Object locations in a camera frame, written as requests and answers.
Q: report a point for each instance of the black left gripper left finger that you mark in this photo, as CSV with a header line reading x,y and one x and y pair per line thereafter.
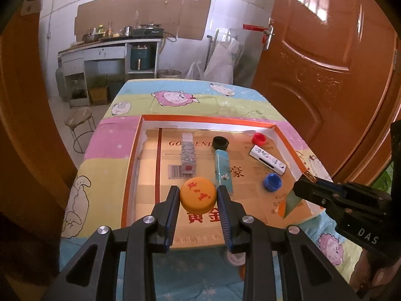
x,y
166,215

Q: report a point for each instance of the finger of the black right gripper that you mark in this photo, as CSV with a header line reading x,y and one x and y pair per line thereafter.
x,y
315,190

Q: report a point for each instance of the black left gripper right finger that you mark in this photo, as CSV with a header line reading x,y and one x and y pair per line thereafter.
x,y
231,214

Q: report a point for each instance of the teal patterned tall box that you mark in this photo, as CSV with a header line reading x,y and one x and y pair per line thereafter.
x,y
222,170

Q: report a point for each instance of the yellow-orange bottle cap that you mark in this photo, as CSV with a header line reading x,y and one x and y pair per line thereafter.
x,y
198,195

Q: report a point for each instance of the blue bottle cap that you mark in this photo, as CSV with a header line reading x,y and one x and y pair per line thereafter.
x,y
272,182

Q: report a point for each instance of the orange cap with label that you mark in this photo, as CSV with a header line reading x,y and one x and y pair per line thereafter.
x,y
242,272

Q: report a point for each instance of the right hand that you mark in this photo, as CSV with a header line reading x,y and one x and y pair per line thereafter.
x,y
377,276

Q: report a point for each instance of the white bottle cap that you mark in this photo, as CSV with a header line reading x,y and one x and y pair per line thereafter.
x,y
234,259

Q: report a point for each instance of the orange-rimmed cardboard tray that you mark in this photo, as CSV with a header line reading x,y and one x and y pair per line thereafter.
x,y
155,161

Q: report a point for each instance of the grey patterned tall box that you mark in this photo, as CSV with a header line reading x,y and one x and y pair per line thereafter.
x,y
188,155

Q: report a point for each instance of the white black small box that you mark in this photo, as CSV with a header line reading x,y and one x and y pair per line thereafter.
x,y
268,159

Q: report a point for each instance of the colourful cartoon sheep tablecloth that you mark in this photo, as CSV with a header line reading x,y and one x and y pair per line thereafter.
x,y
96,196

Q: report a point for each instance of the black bottle cap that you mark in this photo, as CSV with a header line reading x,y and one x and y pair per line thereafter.
x,y
220,143

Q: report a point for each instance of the red bottle cap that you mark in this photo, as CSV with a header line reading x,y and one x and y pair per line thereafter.
x,y
258,139

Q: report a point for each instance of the brown wooden door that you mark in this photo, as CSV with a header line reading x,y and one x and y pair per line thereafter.
x,y
331,70

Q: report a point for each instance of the round metal stool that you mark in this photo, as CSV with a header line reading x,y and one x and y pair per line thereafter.
x,y
78,117

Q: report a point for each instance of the white bucket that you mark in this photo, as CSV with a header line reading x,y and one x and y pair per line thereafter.
x,y
168,73

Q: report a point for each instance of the cardboard box with greens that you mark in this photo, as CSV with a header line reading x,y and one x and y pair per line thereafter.
x,y
98,89

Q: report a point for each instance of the white plastic sack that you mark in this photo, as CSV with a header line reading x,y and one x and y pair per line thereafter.
x,y
226,51

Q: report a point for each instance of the grey kitchen counter cabinet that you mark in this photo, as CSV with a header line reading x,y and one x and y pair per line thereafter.
x,y
105,60

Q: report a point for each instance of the dark green air fryer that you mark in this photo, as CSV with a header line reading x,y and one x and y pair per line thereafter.
x,y
141,56

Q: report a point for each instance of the black gas stove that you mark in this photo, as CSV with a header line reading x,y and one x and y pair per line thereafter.
x,y
151,31

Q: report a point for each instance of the metal wok pan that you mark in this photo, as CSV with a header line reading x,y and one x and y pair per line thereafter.
x,y
92,38

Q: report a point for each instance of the silver door handle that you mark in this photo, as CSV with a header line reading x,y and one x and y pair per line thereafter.
x,y
268,35

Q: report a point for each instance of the cardboard wall panel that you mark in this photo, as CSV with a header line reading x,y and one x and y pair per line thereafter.
x,y
184,19

